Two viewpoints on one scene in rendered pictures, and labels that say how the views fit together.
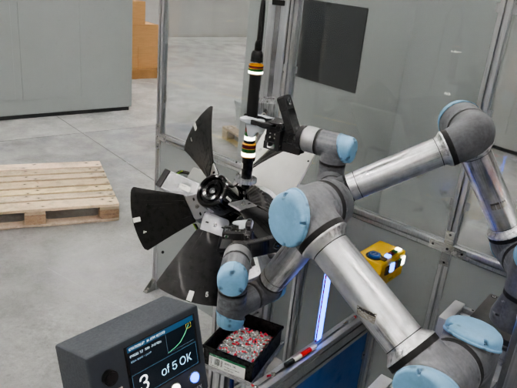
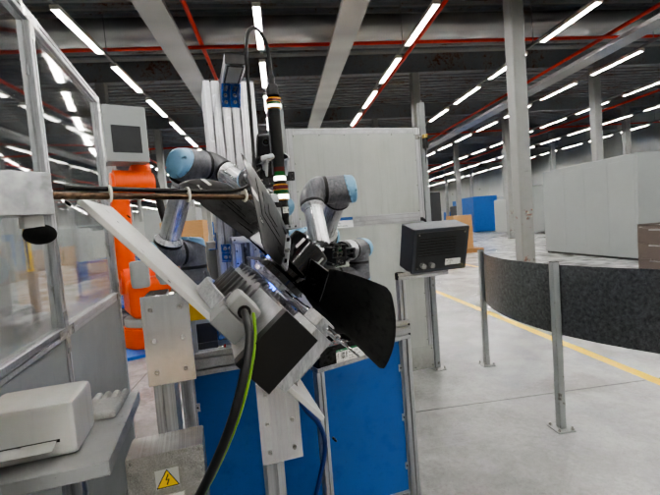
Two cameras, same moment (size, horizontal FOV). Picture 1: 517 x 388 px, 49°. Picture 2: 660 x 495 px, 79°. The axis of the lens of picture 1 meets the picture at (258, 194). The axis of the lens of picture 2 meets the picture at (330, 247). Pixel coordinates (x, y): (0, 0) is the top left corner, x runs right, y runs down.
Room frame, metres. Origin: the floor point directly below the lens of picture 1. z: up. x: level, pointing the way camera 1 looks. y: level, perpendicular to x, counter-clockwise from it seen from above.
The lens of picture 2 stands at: (2.56, 0.79, 1.28)
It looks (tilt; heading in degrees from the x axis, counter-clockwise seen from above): 3 degrees down; 214
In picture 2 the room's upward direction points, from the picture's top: 5 degrees counter-clockwise
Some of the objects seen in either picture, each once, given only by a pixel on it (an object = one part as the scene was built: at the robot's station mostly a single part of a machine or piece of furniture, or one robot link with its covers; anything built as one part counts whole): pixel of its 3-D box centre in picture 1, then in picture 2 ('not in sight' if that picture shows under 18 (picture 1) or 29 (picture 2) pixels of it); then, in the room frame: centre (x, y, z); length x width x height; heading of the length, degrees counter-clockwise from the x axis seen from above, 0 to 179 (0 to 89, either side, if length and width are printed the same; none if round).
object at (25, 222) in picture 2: not in sight; (39, 230); (2.26, 0.00, 1.31); 0.05 x 0.04 x 0.05; 176
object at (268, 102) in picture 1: (267, 108); (8, 194); (2.30, 0.00, 1.36); 0.10 x 0.07 x 0.09; 176
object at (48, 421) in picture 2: not in sight; (36, 424); (2.24, -0.17, 0.92); 0.17 x 0.16 x 0.11; 141
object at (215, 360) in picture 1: (243, 344); (332, 347); (1.42, 0.00, 0.85); 0.22 x 0.17 x 0.07; 157
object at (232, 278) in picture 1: (233, 274); (358, 249); (1.26, 0.04, 1.17); 0.11 x 0.08 x 0.09; 178
